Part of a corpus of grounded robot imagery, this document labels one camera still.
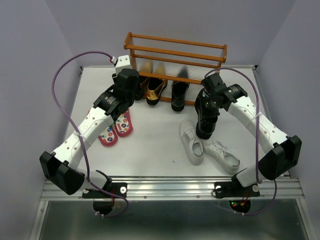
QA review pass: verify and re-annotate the gold loafer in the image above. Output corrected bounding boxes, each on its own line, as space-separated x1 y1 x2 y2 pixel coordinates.
138 60 153 94
145 61 168 106

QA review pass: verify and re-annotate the black loafer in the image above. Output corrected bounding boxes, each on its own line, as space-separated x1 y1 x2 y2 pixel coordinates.
171 80 190 112
194 89 218 140

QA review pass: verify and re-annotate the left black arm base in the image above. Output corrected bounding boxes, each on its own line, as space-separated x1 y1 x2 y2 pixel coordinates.
81 170 129 218

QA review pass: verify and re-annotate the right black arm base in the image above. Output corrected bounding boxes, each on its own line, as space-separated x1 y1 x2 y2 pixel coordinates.
211 175 260 216

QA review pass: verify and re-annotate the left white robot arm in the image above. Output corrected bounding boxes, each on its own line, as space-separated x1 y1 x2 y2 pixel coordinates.
39 68 140 195

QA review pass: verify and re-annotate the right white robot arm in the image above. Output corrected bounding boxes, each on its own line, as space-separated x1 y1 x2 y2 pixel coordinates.
195 73 302 195

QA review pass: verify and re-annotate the orange wooden shoe shelf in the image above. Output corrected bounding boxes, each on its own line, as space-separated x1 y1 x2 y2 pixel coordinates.
123 32 228 102

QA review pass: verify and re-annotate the pink sandal inner right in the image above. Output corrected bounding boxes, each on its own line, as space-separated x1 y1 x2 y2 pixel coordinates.
114 110 133 138

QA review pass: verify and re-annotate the pink sandal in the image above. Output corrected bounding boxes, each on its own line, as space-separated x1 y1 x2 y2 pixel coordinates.
114 110 133 138
98 126 118 147

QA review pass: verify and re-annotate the pink sandal outer left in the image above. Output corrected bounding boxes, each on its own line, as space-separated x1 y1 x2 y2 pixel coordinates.
98 126 118 147

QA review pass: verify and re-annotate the white sneaker left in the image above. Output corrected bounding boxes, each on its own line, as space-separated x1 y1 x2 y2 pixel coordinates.
179 120 204 166

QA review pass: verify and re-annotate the white sneaker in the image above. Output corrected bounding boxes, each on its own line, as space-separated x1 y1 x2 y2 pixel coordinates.
202 138 240 175
179 120 204 166

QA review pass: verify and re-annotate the white sneaker right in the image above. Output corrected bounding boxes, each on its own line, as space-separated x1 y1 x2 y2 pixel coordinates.
202 138 240 175

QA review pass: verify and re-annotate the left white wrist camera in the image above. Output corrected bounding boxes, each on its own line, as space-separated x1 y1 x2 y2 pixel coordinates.
110 55 132 75

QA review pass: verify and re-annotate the aluminium front rail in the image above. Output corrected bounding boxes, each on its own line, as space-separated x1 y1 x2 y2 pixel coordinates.
40 177 305 202

